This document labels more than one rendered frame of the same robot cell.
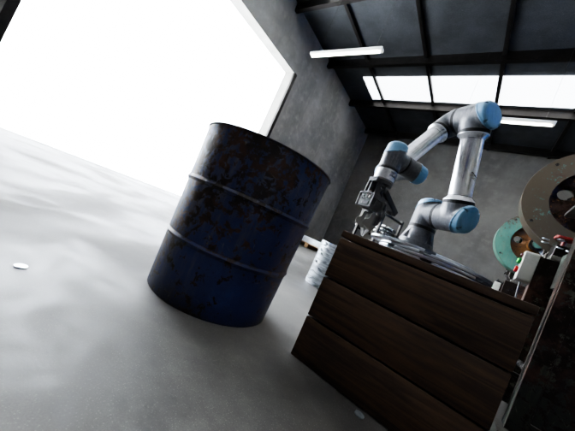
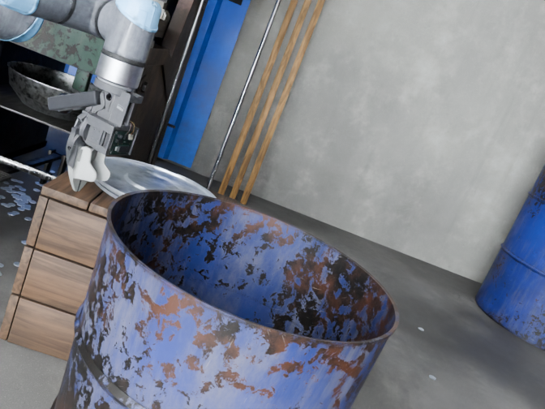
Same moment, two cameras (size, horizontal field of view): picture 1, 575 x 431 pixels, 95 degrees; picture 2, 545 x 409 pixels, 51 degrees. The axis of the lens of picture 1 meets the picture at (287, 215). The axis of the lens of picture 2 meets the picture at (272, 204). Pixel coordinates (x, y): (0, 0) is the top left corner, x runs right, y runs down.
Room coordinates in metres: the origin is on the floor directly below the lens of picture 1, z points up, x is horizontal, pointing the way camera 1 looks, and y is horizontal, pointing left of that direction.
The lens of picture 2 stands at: (1.33, 0.70, 0.74)
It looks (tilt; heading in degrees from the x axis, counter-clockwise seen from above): 14 degrees down; 230
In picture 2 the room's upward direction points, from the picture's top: 22 degrees clockwise
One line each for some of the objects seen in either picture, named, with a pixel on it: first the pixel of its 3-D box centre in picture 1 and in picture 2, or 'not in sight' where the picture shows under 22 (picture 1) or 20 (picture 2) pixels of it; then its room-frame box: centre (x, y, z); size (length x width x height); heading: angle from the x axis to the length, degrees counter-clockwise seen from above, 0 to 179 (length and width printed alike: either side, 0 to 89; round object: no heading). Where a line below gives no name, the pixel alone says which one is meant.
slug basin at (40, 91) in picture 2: not in sight; (59, 95); (0.78, -1.19, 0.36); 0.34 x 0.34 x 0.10
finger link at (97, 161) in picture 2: (367, 223); (96, 171); (0.95, -0.28, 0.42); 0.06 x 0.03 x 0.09; 121
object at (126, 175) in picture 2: (418, 254); (152, 184); (0.77, -0.40, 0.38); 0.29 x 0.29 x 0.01
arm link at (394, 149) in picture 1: (394, 157); (131, 27); (0.96, -0.28, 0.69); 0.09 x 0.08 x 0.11; 110
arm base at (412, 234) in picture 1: (417, 237); not in sight; (1.23, -0.60, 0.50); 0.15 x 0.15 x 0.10
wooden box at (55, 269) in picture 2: (403, 325); (132, 260); (0.74, -0.42, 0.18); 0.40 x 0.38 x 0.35; 57
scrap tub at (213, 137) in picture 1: (240, 225); (200, 394); (0.85, 0.13, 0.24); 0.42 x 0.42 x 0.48
